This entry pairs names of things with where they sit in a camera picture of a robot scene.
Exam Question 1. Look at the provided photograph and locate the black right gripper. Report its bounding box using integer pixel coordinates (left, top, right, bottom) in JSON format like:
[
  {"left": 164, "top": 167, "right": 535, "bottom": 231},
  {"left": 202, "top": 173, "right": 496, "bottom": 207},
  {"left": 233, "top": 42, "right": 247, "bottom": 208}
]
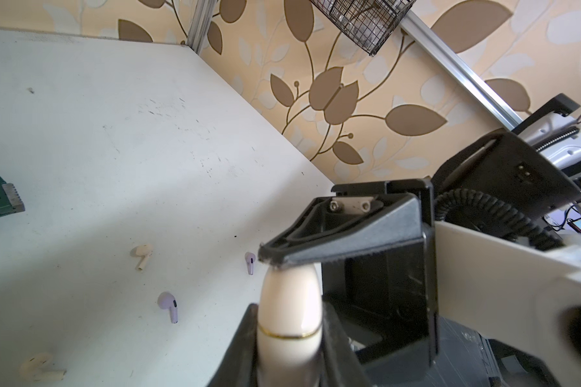
[{"left": 258, "top": 179, "right": 439, "bottom": 368}]

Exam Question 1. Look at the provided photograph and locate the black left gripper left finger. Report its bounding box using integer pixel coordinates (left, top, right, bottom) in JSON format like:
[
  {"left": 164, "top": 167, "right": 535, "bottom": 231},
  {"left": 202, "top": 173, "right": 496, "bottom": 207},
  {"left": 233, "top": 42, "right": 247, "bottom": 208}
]
[{"left": 208, "top": 303, "right": 258, "bottom": 387}]

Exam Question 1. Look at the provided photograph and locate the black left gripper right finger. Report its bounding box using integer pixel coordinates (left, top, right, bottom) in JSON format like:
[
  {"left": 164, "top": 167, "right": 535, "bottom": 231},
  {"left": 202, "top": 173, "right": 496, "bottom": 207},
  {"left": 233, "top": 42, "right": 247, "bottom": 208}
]
[{"left": 320, "top": 303, "right": 372, "bottom": 386}]

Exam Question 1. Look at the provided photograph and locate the cream earbud charging case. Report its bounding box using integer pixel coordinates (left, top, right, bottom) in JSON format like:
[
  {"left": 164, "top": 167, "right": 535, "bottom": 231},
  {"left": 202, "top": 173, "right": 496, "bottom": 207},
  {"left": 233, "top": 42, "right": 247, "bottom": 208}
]
[{"left": 256, "top": 264, "right": 323, "bottom": 386}]

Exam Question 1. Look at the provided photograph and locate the cream earbud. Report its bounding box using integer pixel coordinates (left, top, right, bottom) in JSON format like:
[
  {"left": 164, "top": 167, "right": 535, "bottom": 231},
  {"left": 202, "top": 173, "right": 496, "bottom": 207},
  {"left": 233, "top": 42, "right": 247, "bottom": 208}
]
[
  {"left": 130, "top": 243, "right": 153, "bottom": 272},
  {"left": 18, "top": 352, "right": 67, "bottom": 382}
]

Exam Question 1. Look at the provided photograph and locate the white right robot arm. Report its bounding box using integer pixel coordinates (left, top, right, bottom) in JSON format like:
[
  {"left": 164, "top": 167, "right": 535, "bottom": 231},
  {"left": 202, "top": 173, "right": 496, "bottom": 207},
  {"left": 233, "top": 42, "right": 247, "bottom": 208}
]
[{"left": 255, "top": 130, "right": 581, "bottom": 386}]

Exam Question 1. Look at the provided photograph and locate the black wire basket right wall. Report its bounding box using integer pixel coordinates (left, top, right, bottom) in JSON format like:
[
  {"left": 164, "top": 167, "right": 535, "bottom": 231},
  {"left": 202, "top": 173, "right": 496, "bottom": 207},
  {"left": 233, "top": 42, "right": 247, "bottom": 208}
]
[{"left": 311, "top": 0, "right": 416, "bottom": 56}]

